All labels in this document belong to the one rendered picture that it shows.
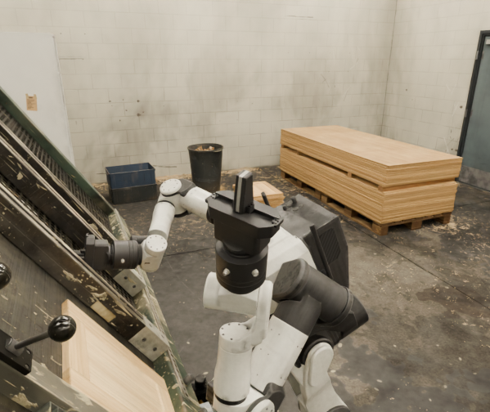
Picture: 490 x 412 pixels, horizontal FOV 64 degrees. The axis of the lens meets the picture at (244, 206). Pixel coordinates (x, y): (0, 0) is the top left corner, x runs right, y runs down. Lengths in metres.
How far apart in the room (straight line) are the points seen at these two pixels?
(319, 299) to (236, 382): 0.25
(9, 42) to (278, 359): 4.39
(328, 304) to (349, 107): 6.92
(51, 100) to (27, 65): 0.39
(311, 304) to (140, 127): 5.62
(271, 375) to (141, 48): 5.71
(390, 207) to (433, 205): 0.60
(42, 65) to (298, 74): 4.02
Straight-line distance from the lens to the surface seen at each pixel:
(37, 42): 4.83
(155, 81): 6.30
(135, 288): 1.70
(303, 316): 0.87
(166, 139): 6.42
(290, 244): 1.00
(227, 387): 0.81
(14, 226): 1.13
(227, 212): 0.60
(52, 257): 1.16
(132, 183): 5.41
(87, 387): 0.90
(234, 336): 0.77
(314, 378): 1.32
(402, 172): 4.43
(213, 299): 0.72
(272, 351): 0.87
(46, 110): 4.86
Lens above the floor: 1.80
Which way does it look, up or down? 20 degrees down
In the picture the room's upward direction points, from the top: straight up
